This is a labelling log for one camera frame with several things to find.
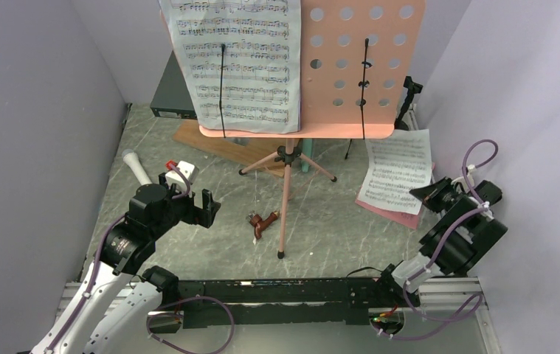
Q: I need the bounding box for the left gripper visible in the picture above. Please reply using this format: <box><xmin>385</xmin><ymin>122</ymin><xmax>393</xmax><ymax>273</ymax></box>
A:
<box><xmin>151</xmin><ymin>173</ymin><xmax>220</xmax><ymax>238</ymax></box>

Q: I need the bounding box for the pink sheet music page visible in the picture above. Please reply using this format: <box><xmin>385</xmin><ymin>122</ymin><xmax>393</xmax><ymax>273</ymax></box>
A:
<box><xmin>355</xmin><ymin>162</ymin><xmax>432</xmax><ymax>229</ymax></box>

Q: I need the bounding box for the white sheet music page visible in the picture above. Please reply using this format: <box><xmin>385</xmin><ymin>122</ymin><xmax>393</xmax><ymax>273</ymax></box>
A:
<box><xmin>357</xmin><ymin>129</ymin><xmax>432</xmax><ymax>215</ymax></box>
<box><xmin>159</xmin><ymin>0</ymin><xmax>302</xmax><ymax>133</ymax></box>

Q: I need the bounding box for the white microphone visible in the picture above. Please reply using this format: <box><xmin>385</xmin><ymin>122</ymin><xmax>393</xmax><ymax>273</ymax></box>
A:
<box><xmin>122</xmin><ymin>149</ymin><xmax>153</xmax><ymax>186</ymax></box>

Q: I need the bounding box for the black tripod mic stand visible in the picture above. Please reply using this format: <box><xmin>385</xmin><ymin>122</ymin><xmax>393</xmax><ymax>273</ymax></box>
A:
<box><xmin>344</xmin><ymin>139</ymin><xmax>353</xmax><ymax>160</ymax></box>

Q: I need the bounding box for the black round-base mic stand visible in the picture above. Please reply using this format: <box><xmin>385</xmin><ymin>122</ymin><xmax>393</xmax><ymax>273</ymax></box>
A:
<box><xmin>394</xmin><ymin>76</ymin><xmax>424</xmax><ymax>131</ymax></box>

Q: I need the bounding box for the pink music stand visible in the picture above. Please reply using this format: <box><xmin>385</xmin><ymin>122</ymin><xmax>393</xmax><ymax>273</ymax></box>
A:
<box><xmin>159</xmin><ymin>0</ymin><xmax>427</xmax><ymax>260</ymax></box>

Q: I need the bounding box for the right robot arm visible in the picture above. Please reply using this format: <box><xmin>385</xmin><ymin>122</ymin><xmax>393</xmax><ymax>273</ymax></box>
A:
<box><xmin>373</xmin><ymin>178</ymin><xmax>508</xmax><ymax>306</ymax></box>

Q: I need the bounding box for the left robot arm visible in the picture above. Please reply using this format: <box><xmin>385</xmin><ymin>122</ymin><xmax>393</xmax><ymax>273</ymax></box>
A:
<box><xmin>31</xmin><ymin>173</ymin><xmax>221</xmax><ymax>353</ymax></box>

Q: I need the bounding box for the wooden board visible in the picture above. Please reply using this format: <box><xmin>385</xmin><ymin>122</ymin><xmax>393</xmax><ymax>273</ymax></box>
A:
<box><xmin>173</xmin><ymin>119</ymin><xmax>286</xmax><ymax>168</ymax></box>

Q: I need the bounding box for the brown plastic faucet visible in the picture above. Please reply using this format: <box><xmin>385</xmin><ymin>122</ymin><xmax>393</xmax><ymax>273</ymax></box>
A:
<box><xmin>246</xmin><ymin>211</ymin><xmax>280</xmax><ymax>243</ymax></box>

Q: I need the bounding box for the dark rack audio unit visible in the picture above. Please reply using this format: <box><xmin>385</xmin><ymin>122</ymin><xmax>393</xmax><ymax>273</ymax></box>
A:
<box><xmin>150</xmin><ymin>52</ymin><xmax>197</xmax><ymax>120</ymax></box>

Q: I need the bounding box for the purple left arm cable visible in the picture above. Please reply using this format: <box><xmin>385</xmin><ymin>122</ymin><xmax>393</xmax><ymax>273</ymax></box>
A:
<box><xmin>40</xmin><ymin>163</ymin><xmax>235</xmax><ymax>354</ymax></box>

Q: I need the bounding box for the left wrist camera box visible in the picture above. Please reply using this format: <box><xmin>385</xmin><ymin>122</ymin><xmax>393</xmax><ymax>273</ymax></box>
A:
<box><xmin>165</xmin><ymin>161</ymin><xmax>199</xmax><ymax>195</ymax></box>

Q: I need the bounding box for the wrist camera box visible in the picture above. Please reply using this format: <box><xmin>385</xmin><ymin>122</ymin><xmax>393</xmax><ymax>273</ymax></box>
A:
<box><xmin>165</xmin><ymin>161</ymin><xmax>199</xmax><ymax>195</ymax></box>
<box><xmin>451</xmin><ymin>176</ymin><xmax>469</xmax><ymax>190</ymax></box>

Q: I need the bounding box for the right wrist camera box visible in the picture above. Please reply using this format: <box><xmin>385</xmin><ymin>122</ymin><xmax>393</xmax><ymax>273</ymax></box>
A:
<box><xmin>451</xmin><ymin>176</ymin><xmax>469</xmax><ymax>190</ymax></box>

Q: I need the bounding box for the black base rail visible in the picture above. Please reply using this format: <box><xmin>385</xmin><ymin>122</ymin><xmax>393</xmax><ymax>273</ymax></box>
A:
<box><xmin>150</xmin><ymin>277</ymin><xmax>404</xmax><ymax>333</ymax></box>

